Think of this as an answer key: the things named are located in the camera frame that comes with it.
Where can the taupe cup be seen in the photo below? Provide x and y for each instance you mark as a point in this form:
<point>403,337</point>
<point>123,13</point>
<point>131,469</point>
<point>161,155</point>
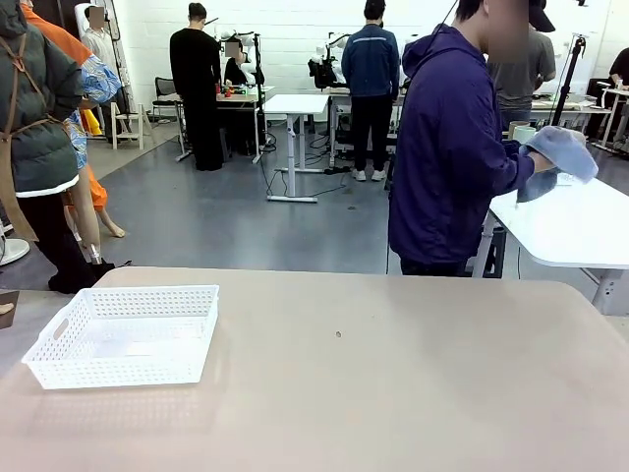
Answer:
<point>518,124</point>

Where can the white perforated plastic basket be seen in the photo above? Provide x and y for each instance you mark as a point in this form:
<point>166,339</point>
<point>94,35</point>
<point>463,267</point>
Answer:
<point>123,371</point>

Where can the blue-grey cloth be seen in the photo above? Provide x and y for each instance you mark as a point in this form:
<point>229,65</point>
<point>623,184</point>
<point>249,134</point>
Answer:
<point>570,152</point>

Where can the person's right forearm purple sleeve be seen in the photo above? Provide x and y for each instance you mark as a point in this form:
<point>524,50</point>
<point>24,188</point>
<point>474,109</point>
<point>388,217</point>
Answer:
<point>511,169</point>

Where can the black power strip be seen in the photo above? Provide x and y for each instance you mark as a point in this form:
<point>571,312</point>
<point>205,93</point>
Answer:
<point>339,170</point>

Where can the white standing desk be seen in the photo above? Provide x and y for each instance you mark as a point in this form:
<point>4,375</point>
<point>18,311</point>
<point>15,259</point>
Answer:
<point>295,103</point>

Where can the background desk with white legs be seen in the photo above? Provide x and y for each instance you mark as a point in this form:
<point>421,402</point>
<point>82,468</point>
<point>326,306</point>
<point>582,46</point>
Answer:
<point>339,96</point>

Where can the wood-top desk with items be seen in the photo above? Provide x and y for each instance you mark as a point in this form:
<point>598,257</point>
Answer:
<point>245,98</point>

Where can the person in purple jacket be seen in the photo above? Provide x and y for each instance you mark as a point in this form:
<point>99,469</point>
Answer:
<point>442,147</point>

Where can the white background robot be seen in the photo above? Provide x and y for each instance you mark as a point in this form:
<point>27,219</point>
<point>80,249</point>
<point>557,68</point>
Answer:
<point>228,35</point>
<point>324,69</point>

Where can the black light stand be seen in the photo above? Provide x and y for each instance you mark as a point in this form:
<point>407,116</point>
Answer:
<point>257,74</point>

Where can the person in blue jacket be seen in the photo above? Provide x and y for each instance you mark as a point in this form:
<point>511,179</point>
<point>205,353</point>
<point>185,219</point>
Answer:
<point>371,64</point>

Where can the seated person in black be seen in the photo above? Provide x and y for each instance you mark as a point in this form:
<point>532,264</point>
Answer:
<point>238,69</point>

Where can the person in black clothes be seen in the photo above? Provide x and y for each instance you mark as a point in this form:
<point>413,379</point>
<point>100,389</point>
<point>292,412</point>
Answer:
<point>196,74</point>

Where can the black chair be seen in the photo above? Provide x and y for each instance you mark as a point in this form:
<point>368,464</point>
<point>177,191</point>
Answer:
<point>164,88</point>

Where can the wooden step stool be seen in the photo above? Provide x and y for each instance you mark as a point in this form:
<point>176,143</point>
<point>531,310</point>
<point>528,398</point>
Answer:
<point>129,115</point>

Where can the person in grey t-shirt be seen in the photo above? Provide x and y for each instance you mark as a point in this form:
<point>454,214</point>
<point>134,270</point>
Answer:
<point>521,88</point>

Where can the mannequin in orange blue clothes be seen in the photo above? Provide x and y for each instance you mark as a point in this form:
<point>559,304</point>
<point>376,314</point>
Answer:
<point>100,81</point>

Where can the white side table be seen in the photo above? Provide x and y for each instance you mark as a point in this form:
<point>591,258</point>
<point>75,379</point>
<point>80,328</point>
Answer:
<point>580,231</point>

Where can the silver ladder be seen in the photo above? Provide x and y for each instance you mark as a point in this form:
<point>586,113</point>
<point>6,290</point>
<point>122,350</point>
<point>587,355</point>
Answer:
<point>120,49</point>

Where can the person in white top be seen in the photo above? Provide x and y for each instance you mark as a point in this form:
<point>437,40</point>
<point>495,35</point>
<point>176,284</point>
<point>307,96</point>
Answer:
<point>98,44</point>

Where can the long background desk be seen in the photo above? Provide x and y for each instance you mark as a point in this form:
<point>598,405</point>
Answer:
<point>575,105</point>

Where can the person in green puffer vest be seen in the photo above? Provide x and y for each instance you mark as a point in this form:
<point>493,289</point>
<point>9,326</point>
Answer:
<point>34,123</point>

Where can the black tripod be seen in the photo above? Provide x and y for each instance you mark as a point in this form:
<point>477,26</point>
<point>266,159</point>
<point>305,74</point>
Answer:
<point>570,74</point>

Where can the white round fan base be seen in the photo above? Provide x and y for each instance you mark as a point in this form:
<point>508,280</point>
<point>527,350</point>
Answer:
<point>12,251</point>

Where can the small white table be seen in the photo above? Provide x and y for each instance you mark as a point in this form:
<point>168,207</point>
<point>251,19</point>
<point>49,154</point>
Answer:
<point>614,93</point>

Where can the person in black sleeves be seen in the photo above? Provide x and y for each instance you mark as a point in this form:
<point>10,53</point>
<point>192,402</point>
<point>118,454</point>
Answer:
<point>620,69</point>

